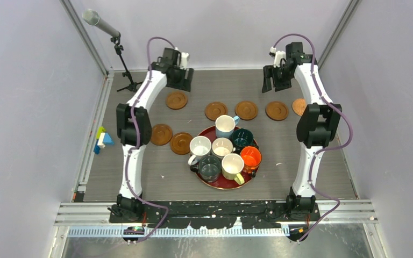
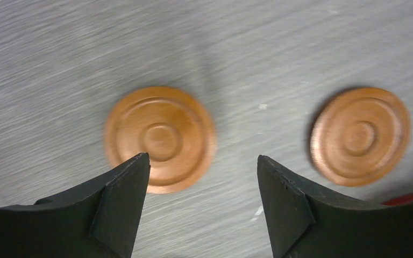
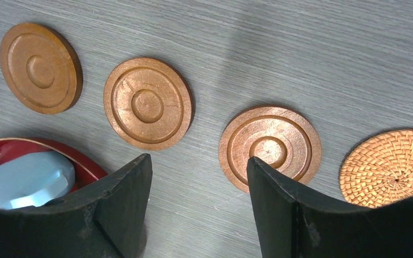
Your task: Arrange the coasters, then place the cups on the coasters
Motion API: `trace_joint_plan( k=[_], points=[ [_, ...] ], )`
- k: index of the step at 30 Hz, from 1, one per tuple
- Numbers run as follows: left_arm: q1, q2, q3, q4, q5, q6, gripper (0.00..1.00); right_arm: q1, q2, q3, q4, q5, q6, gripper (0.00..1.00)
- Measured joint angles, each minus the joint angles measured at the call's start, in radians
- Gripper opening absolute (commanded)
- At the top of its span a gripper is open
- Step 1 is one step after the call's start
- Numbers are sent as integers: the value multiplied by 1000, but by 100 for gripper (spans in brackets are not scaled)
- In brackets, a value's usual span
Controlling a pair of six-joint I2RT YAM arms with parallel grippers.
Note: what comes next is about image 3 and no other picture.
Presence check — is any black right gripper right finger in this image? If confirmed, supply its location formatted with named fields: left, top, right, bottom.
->
left=247, top=157, right=413, bottom=257

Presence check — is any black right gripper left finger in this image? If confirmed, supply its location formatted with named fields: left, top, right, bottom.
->
left=0, top=154, right=153, bottom=257

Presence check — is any wooden coaster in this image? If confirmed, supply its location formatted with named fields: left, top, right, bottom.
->
left=103, top=57, right=195, bottom=151
left=218, top=105, right=322, bottom=193
left=0, top=23, right=83, bottom=114

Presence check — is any woven rattan coaster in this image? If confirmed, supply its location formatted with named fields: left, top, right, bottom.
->
left=339, top=129, right=413, bottom=208

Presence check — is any light blue mug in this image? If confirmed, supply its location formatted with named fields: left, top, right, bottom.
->
left=0, top=151, right=75, bottom=210

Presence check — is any red round tray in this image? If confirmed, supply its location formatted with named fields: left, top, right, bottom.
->
left=0, top=137, right=108, bottom=192

